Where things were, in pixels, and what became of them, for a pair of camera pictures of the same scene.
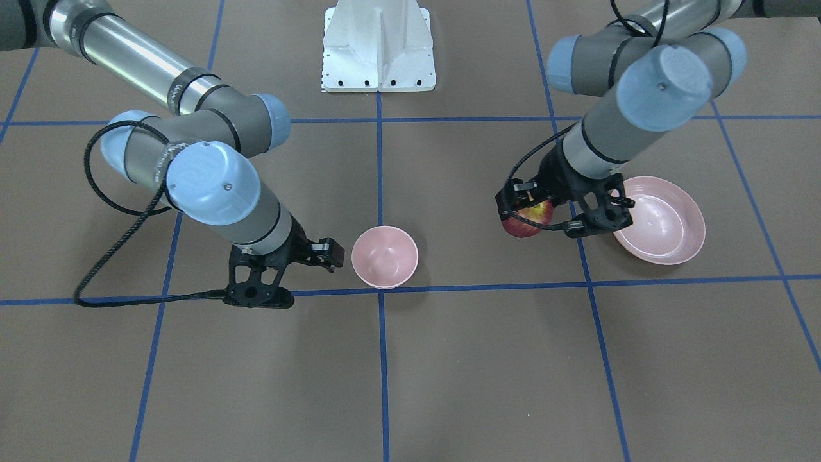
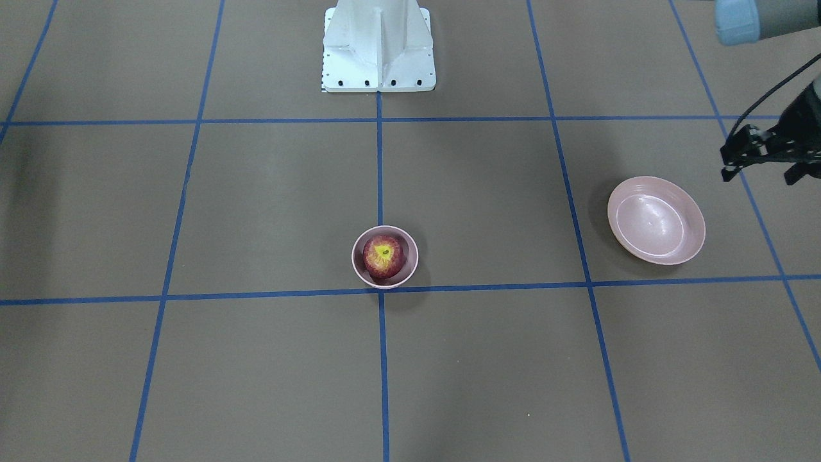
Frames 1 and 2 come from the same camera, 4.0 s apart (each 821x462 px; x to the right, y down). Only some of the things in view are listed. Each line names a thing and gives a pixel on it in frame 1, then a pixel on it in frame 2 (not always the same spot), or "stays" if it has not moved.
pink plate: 668,226 stays
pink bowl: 385,257 stays
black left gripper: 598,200 -> 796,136
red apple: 541,212 -> 383,256
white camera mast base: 378,46 stays
